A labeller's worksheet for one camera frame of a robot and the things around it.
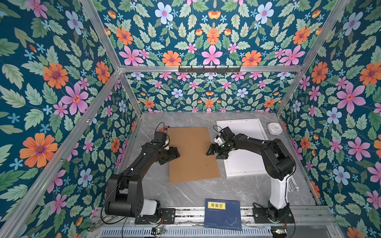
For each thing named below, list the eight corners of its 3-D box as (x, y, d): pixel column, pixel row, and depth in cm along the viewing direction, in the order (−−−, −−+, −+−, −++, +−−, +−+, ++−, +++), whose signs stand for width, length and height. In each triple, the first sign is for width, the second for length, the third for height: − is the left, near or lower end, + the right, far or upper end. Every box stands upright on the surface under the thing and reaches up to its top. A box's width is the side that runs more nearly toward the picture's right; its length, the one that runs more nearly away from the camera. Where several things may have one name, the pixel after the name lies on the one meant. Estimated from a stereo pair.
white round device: (269, 135, 106) (271, 132, 104) (266, 124, 112) (267, 122, 110) (283, 135, 106) (285, 132, 104) (278, 124, 112) (280, 122, 110)
